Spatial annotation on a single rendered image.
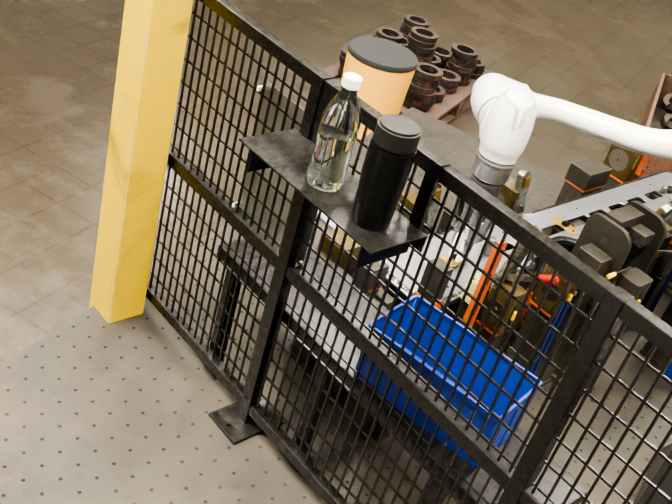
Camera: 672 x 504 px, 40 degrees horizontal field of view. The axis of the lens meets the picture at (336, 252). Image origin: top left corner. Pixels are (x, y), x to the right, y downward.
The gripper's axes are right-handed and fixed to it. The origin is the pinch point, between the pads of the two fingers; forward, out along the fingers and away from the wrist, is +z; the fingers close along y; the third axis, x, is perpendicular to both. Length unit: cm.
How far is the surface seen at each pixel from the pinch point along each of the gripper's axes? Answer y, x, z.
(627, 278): -29.3, -29.7, -3.2
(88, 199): 183, -8, 106
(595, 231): -17.3, -27.6, -9.8
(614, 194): 6, -80, 5
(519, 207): 11.6, -40.0, 4.7
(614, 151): 22, -102, 2
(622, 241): -24.6, -27.7, -11.8
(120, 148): 47, 68, -11
